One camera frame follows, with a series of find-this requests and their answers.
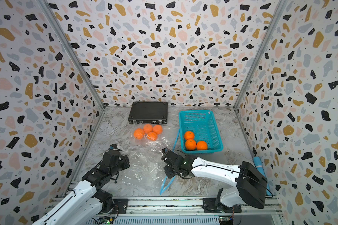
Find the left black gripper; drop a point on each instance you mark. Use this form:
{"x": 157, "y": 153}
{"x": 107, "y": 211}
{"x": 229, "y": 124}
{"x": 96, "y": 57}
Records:
{"x": 125, "y": 159}

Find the blue cylindrical tube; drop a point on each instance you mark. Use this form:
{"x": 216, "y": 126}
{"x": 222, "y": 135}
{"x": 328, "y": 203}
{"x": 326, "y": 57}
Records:
{"x": 258, "y": 164}

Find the green circuit board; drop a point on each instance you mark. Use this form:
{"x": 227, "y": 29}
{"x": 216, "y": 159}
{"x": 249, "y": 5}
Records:
{"x": 105, "y": 220}

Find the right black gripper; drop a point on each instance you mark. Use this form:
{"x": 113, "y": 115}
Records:
{"x": 167, "y": 172}

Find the black hard case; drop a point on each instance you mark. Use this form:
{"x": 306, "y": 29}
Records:
{"x": 148, "y": 112}

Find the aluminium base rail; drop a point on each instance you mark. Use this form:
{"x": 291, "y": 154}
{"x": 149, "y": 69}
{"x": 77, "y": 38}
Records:
{"x": 187, "y": 211}

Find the teal plastic basket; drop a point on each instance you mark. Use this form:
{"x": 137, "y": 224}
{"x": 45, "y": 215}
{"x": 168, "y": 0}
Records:
{"x": 203, "y": 124}

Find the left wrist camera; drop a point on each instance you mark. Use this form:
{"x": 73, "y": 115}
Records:
{"x": 114, "y": 147}

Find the clear zip-top bag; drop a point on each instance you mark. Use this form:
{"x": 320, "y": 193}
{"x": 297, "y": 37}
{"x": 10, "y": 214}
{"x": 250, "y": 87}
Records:
{"x": 146, "y": 174}
{"x": 167, "y": 139}

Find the orange fruit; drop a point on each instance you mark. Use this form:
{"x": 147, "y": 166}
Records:
{"x": 201, "y": 146}
{"x": 189, "y": 135}
{"x": 190, "y": 145}

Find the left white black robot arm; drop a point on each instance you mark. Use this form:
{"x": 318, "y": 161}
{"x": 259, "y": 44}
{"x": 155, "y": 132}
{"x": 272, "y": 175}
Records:
{"x": 88, "y": 198}

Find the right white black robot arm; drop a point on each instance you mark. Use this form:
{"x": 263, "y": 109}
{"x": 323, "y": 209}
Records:
{"x": 247, "y": 184}

